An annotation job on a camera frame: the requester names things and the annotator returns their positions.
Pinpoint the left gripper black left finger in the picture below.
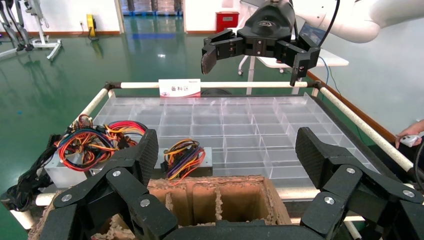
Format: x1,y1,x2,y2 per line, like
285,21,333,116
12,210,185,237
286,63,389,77
39,128,179,240

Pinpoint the brown cardboard divider box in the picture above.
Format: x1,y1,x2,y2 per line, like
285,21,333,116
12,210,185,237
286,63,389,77
28,175,292,240

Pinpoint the thin black controller cable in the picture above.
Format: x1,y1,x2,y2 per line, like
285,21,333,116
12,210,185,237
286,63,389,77
412,139,424,192

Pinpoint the white desk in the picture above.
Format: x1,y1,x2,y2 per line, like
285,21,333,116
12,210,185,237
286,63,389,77
237,19,350,97

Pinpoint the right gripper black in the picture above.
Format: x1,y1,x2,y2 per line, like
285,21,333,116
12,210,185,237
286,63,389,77
201,2,322,88

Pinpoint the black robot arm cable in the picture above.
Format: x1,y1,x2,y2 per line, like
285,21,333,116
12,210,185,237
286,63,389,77
316,0,341,49

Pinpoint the black cable bundle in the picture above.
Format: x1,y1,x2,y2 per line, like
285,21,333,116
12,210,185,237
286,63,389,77
0,134,62,213

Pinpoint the white handheld controller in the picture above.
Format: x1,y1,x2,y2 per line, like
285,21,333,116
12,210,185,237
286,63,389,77
399,134,423,149

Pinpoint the person's hand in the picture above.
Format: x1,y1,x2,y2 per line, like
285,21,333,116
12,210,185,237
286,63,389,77
394,127,424,150

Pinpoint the black laptop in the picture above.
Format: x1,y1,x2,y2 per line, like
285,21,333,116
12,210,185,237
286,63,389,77
298,21,327,47

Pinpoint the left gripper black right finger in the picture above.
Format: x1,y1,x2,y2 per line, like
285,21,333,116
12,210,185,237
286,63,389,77
294,126,424,240

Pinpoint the blue pallet stack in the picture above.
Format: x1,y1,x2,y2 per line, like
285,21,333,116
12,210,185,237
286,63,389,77
121,0,184,17

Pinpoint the yellow floor device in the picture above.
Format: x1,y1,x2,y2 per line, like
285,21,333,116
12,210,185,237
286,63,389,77
86,13,98,39

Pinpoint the grey metal stand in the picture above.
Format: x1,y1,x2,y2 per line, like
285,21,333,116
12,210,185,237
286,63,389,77
0,0,34,60

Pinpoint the red cabinet box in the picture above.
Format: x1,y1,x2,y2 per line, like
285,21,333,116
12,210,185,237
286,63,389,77
215,11,240,33

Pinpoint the white sign card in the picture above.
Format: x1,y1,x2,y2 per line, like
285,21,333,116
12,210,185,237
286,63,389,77
158,78,202,99

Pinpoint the white wheeled stand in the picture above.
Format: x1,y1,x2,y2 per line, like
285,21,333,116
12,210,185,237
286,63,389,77
24,0,64,62

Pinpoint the blue cable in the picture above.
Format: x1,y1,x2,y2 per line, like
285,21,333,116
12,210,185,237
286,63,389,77
319,56,342,97

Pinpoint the clear acrylic divider tray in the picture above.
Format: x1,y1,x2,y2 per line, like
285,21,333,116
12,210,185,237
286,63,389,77
92,92,380,188

